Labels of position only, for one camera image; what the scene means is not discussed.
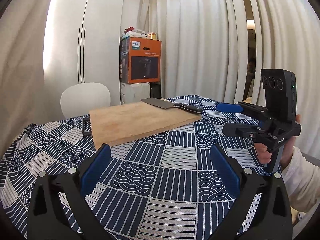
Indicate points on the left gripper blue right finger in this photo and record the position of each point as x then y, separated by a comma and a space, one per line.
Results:
229, 176

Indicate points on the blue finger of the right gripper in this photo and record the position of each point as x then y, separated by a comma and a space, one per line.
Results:
238, 130
228, 107

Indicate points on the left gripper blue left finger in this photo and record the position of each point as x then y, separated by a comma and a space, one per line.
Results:
92, 168

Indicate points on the cream sleeve right forearm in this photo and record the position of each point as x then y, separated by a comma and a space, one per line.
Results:
301, 179

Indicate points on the wooden cutting board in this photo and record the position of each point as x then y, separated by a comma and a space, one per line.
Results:
129, 122

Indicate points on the blue white patterned tablecloth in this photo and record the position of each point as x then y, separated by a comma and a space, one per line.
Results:
159, 187

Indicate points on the white chair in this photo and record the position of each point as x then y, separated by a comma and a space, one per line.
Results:
78, 100

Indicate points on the cream curtain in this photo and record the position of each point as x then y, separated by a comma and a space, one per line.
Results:
205, 50

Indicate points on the white styrofoam box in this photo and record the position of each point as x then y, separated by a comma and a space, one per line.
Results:
134, 92

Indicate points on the orange Philips box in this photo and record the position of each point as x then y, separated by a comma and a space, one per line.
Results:
140, 60

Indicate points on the white wardrobe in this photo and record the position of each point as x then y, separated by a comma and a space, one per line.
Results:
81, 45

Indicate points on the cleaver knife black handle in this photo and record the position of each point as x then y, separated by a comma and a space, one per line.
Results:
164, 104

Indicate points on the black handle beside board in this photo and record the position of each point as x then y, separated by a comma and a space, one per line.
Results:
85, 122

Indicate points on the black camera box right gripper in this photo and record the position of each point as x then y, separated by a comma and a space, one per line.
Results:
280, 93

